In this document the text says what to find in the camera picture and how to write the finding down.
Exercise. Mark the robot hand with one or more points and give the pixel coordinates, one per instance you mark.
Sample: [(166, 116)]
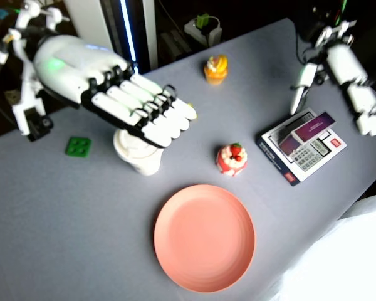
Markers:
[(344, 62), (65, 66)]

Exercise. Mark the purple small box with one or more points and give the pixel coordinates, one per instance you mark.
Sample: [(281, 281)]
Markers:
[(315, 125)]

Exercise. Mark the white calculator box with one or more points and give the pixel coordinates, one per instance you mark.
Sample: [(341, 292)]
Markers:
[(310, 161)]

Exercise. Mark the white paper cup with lid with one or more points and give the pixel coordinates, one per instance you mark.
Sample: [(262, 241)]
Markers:
[(141, 160)]

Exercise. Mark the pink round plate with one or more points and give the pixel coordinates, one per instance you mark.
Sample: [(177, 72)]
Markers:
[(203, 238)]

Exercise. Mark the white pillar with blue light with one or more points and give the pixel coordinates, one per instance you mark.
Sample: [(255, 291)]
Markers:
[(87, 12)]

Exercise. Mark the green studded block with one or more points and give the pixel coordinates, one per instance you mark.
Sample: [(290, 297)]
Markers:
[(78, 146)]

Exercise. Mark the orange cupcake toy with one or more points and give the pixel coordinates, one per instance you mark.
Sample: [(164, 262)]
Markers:
[(216, 70)]

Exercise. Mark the white power strip with plug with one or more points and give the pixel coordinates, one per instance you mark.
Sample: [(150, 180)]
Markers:
[(213, 34)]

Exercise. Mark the strawberry cake toy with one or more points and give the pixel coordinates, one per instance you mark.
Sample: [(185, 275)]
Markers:
[(232, 160)]

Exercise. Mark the grey tablecloth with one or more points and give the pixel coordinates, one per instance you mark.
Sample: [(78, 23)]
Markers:
[(81, 219)]

